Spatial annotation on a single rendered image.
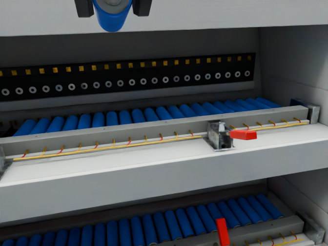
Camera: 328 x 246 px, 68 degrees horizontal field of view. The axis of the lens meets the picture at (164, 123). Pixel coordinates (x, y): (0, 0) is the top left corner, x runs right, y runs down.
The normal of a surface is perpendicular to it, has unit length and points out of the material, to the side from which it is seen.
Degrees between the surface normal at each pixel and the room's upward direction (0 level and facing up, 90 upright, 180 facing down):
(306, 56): 90
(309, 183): 90
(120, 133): 107
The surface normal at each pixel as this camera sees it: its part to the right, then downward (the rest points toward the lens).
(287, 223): -0.04, -0.93
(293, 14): 0.22, 0.35
